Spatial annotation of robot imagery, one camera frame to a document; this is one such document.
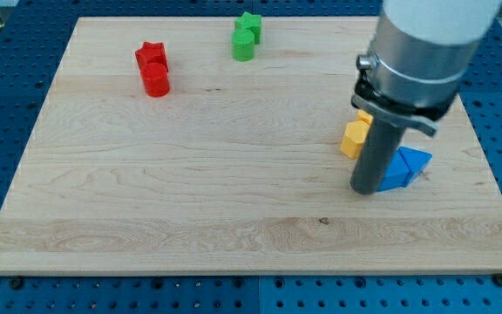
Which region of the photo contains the red cylinder block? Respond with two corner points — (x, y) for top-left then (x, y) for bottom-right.
(140, 63), (170, 98)

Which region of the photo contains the light wooden board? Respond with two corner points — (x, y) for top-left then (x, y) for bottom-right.
(0, 17), (502, 276)

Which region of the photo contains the red star block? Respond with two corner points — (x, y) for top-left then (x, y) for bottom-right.
(134, 42), (169, 72)

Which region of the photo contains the blue cube block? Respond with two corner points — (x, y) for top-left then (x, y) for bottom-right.
(377, 148), (410, 192)

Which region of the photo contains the green star block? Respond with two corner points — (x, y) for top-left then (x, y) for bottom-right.
(234, 11), (262, 44)

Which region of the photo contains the blue triangle block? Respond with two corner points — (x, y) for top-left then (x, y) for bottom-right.
(398, 147), (432, 188)

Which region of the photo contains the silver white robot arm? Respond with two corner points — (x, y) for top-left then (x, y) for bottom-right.
(351, 0), (501, 136)

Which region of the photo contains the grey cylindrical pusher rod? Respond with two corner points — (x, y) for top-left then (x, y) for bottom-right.
(350, 119), (405, 195)

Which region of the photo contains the yellow hexagon block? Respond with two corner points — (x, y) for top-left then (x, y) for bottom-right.
(340, 120), (370, 160)

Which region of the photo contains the green cylinder block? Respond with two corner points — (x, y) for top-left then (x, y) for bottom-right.
(231, 29), (254, 62)

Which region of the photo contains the yellow block behind rod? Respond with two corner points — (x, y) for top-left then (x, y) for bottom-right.
(356, 110), (373, 125)

